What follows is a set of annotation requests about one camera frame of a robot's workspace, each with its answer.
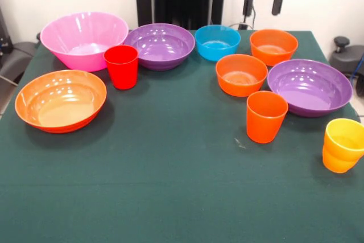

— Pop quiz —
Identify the small orange bowl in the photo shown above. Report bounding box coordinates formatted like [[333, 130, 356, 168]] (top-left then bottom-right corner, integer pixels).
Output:
[[250, 28, 299, 67], [215, 53, 268, 97]]

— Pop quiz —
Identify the red cup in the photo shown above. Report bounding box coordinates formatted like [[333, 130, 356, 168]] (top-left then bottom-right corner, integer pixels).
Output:
[[103, 44, 139, 90]]

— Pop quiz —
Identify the blue bowl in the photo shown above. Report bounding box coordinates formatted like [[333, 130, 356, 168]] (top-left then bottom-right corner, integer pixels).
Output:
[[195, 24, 242, 62]]

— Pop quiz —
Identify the purple bowl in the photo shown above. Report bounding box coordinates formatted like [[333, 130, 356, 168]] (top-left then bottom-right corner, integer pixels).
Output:
[[267, 59, 353, 118], [123, 23, 196, 72]]

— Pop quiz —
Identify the yellow cup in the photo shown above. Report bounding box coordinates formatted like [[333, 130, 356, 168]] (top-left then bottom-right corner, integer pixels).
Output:
[[324, 118, 364, 163]]

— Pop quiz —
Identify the light orange cup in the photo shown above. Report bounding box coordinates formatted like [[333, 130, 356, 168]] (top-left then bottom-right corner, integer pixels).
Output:
[[322, 143, 359, 174]]

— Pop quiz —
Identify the pink bowl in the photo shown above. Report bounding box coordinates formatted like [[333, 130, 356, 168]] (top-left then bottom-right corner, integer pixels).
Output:
[[39, 11, 129, 72]]

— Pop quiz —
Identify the dark green tablecloth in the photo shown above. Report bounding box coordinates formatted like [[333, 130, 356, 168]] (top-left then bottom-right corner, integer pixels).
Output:
[[0, 29, 364, 243]]

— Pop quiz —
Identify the large orange bowl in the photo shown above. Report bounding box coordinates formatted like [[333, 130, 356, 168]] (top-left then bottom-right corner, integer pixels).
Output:
[[14, 69, 107, 134]]

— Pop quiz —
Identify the black pedestal foot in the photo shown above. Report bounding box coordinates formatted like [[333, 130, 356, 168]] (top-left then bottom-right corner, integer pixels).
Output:
[[329, 36, 364, 75]]

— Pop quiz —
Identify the blue cable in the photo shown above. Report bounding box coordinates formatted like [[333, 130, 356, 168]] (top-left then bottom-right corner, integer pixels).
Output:
[[349, 55, 364, 80]]

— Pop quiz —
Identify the grey pedestal foot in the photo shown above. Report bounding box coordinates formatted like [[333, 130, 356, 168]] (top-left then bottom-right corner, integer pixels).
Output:
[[0, 42, 38, 77]]

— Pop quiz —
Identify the black equipment frame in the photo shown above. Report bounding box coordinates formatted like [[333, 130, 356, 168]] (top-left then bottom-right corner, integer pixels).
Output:
[[0, 6, 13, 53]]

